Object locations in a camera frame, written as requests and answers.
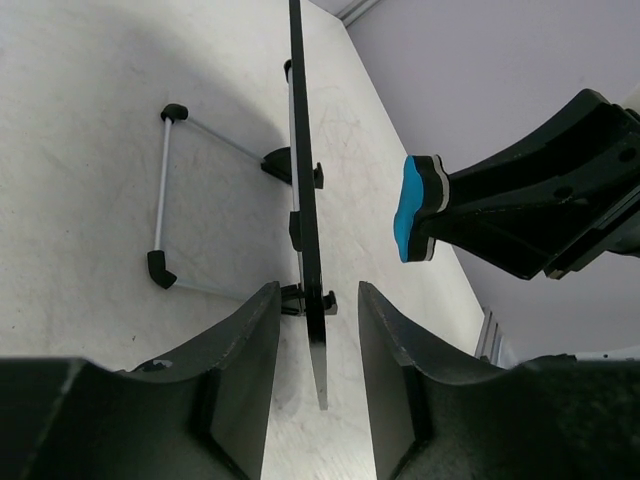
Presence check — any metal wire whiteboard stand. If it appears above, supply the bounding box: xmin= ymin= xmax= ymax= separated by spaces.
xmin=147 ymin=60 xmax=324 ymax=316

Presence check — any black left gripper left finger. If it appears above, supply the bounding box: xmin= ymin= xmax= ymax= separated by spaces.
xmin=1 ymin=282 xmax=281 ymax=479

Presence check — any small black-framed whiteboard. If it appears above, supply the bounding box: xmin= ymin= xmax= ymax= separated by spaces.
xmin=287 ymin=0 xmax=336 ymax=411

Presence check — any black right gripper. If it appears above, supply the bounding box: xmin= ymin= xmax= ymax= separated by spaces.
xmin=424 ymin=89 xmax=639 ymax=280

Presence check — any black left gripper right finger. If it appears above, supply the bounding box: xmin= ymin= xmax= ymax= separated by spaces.
xmin=358 ymin=282 xmax=639 ymax=479

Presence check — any black blue whiteboard eraser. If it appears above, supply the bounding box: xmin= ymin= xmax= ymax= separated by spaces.
xmin=393 ymin=155 xmax=450 ymax=263

